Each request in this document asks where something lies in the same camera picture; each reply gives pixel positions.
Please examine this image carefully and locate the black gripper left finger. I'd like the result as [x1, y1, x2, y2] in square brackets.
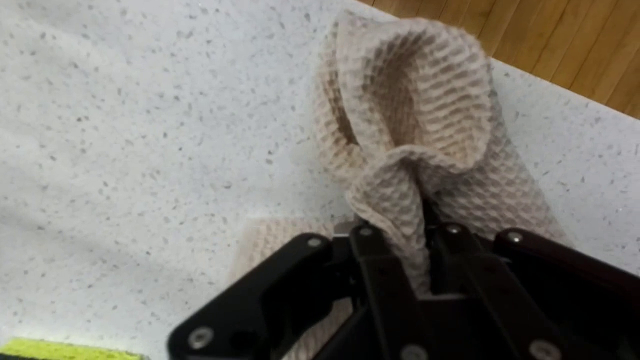
[166, 221, 435, 360]

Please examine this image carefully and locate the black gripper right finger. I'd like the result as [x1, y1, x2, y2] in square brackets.
[421, 197, 640, 360]

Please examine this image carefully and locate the beige knitted towel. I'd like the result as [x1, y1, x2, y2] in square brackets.
[232, 7, 569, 360]

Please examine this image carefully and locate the yellow green sponge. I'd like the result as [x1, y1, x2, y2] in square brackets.
[0, 334, 146, 360]

